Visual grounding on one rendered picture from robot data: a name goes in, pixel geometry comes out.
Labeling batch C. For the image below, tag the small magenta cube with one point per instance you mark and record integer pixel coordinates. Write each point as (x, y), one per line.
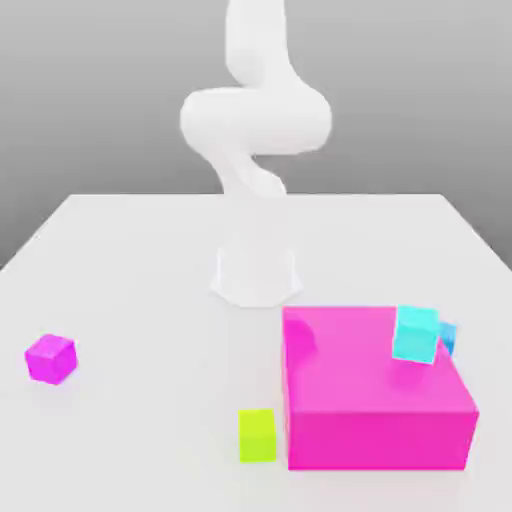
(51, 359)

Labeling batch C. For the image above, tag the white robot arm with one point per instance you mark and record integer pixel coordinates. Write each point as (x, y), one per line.
(256, 120)

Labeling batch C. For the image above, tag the large pink box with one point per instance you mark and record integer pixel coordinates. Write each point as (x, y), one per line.
(360, 400)

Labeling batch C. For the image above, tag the small cyan cube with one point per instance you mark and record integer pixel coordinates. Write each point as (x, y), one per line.
(415, 336)

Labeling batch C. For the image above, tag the small yellow-green cube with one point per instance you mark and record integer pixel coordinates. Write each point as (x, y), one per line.
(257, 436)

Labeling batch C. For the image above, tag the small blue cube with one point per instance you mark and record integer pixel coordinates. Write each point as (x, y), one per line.
(449, 338)

